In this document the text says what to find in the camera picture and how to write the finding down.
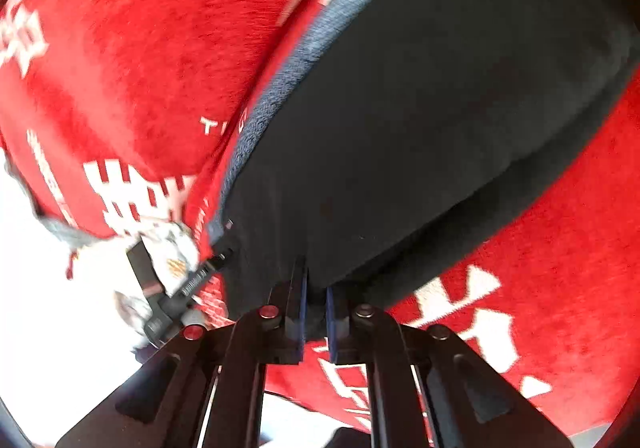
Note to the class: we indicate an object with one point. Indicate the person's black clothing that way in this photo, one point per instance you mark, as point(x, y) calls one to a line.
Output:
point(346, 438)

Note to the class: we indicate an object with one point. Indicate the black pants blue patterned waistband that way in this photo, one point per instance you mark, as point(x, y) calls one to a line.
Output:
point(425, 128)

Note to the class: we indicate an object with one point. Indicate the red printed sofa cover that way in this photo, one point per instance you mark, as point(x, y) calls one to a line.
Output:
point(140, 53)

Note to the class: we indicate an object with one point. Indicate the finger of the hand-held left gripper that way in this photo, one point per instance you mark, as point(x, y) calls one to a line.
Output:
point(220, 259)

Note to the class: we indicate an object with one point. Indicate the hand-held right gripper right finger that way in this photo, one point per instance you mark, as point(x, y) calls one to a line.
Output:
point(331, 328)

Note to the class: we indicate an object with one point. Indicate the white printed cloth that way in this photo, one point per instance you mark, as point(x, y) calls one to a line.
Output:
point(172, 248)

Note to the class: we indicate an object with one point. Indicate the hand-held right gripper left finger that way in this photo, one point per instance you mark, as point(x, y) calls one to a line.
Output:
point(301, 313)

